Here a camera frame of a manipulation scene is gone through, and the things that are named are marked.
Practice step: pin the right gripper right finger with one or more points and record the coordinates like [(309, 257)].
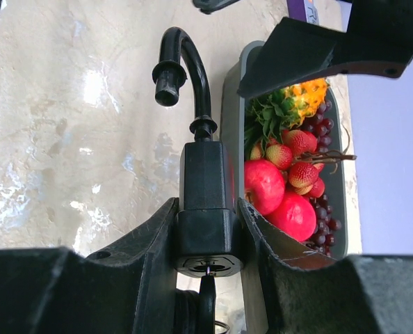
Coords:
[(290, 288)]

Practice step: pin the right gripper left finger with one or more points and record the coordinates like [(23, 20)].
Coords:
[(126, 287)]

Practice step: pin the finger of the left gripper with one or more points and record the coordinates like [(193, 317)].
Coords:
[(211, 6)]

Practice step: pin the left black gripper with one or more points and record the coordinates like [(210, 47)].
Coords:
[(378, 42)]

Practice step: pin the black-headed key bunch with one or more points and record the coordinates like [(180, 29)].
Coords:
[(195, 312)]

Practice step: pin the black padlock with keys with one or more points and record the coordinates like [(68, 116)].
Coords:
[(207, 232)]

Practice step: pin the purple silver toothpaste box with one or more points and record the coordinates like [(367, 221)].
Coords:
[(303, 10)]

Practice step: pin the grey fruit tray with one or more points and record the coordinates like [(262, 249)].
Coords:
[(232, 135)]

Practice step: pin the toy pineapple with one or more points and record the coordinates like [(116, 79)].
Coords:
[(267, 116)]

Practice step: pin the red apple back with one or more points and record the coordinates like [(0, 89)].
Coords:
[(295, 216)]

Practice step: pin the red apple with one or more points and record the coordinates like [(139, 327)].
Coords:
[(264, 185), (295, 216)]

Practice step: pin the red apple front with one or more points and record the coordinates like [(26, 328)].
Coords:
[(264, 185)]

